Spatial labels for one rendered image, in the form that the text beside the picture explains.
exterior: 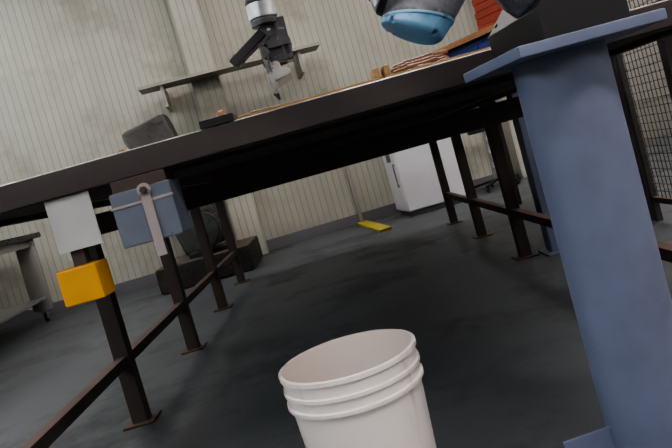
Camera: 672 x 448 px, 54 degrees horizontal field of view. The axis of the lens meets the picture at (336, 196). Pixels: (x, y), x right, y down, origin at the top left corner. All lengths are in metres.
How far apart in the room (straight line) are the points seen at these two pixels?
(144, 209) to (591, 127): 0.91
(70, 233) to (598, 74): 1.12
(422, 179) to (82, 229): 5.55
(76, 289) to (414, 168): 5.55
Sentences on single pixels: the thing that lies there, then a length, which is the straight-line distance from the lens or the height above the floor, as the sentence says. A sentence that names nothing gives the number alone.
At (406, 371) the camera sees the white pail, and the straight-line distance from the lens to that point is 1.36.
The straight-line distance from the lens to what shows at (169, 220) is 1.48.
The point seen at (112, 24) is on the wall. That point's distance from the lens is 7.79.
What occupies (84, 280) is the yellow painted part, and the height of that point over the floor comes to 0.67.
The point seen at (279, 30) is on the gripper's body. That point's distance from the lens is 1.76.
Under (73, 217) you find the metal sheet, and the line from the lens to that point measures 1.57.
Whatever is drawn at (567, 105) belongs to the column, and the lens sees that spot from 1.23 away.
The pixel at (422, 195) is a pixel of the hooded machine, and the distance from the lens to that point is 6.87.
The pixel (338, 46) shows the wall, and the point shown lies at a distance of 7.71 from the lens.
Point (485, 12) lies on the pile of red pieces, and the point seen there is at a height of 1.13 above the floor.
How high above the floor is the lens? 0.77
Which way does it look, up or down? 3 degrees down
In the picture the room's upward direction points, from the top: 16 degrees counter-clockwise
